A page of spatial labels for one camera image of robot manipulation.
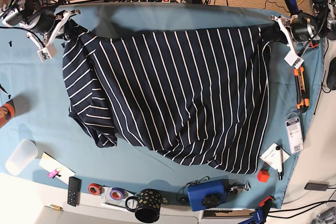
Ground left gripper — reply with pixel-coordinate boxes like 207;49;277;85
259;12;318;68

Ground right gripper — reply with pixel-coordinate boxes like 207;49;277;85
25;9;88;62

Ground navy white striped t-shirt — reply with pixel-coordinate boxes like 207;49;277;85
62;26;271;174

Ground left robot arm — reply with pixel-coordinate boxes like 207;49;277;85
260;0;335;69

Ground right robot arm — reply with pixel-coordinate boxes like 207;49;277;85
1;0;80;62

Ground orange black utility knife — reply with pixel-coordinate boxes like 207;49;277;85
294;66;309;114

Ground clear plastic blister pack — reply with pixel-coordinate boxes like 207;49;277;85
285;112;304;154

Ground orange can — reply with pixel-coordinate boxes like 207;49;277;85
0;102;15;127

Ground light blue tablecloth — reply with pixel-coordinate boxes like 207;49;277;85
1;3;329;207

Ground white marker pen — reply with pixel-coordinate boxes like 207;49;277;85
276;145;283;180

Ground white paper card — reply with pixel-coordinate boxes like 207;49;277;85
259;143;290;170

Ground translucent plastic cup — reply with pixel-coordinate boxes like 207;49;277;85
5;139;38;176

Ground white cardboard sheet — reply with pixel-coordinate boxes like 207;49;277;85
39;152;75;185

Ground red cube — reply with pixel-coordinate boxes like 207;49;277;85
257;169;270;183

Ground metal carabiner keys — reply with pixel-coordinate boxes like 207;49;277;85
228;181;251;195

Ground red tape roll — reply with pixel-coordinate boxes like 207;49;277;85
88;183;102;195

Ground black remote control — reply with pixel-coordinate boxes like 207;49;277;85
67;176;81;207

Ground purple tape roll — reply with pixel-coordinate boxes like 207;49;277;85
110;187;124;201

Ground blue box with black knob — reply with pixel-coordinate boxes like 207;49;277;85
187;180;227;211

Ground blue orange clamp bottom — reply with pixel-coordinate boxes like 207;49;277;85
239;196;274;224

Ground black mug gold dots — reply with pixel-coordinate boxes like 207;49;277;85
125;189;162;223

